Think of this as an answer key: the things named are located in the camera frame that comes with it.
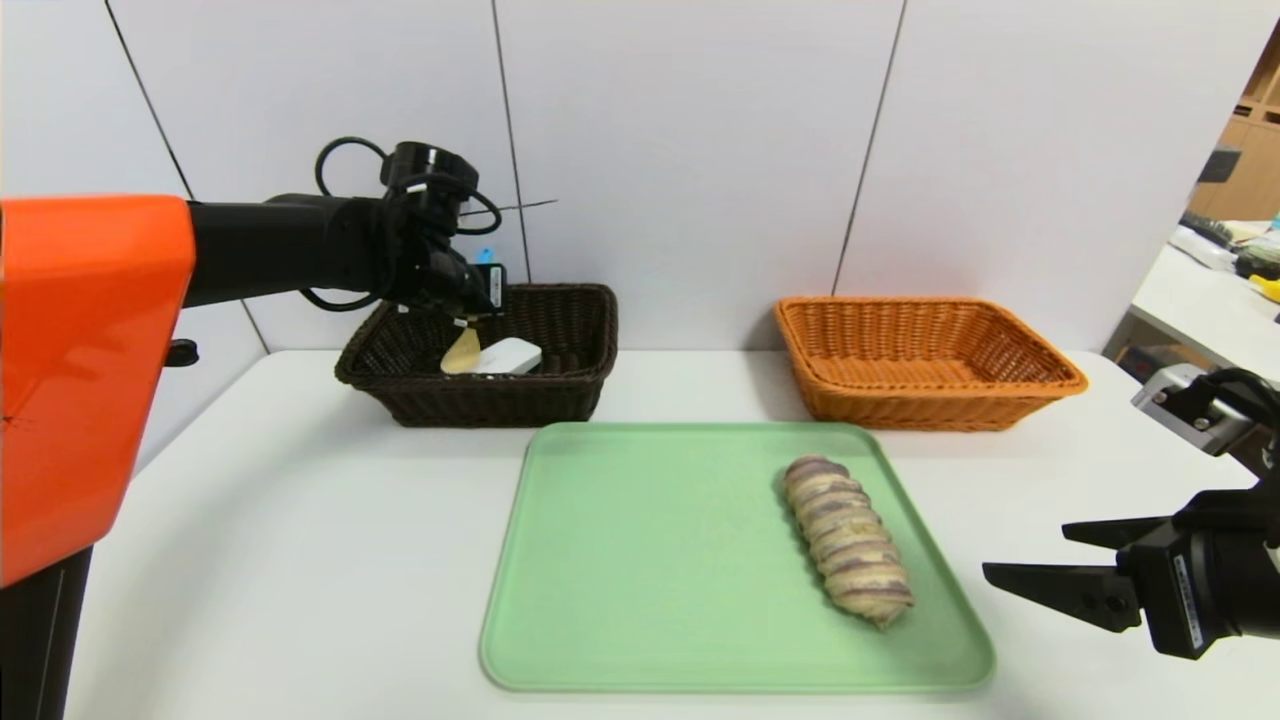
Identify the orange wicker basket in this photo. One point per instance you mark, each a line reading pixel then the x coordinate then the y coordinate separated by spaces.
pixel 930 400

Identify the black keyboard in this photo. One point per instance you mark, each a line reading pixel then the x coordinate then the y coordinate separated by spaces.
pixel 1205 230

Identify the light green plastic tray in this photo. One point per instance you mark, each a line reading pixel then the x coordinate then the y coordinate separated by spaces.
pixel 620 640

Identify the yellow banana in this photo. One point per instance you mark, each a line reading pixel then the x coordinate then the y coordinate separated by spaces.
pixel 1268 288

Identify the wooden cabinet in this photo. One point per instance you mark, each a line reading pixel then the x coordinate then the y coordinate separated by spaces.
pixel 1260 170

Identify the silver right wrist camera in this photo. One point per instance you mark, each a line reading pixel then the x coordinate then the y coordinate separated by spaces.
pixel 1185 405

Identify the twisted purple swirl bread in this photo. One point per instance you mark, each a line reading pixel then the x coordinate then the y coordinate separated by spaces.
pixel 845 540

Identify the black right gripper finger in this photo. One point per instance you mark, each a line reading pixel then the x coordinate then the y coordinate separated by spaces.
pixel 1070 595
pixel 1120 533

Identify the dark brown wicker basket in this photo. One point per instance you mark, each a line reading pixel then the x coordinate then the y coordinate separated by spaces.
pixel 520 400

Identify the dark grey monitor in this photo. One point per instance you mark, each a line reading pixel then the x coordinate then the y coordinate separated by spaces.
pixel 1217 165

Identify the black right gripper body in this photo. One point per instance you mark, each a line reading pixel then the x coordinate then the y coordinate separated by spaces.
pixel 1180 592

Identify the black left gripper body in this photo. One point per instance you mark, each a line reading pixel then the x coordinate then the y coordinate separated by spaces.
pixel 491 286

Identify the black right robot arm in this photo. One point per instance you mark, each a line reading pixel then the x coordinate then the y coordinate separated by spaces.
pixel 1265 590

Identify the white side table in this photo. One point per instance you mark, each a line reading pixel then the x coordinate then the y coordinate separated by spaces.
pixel 1200 320

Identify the white rectangular case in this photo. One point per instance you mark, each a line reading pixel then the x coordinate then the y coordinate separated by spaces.
pixel 510 357

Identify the black and orange left arm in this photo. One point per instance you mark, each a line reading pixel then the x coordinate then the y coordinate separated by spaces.
pixel 90 350

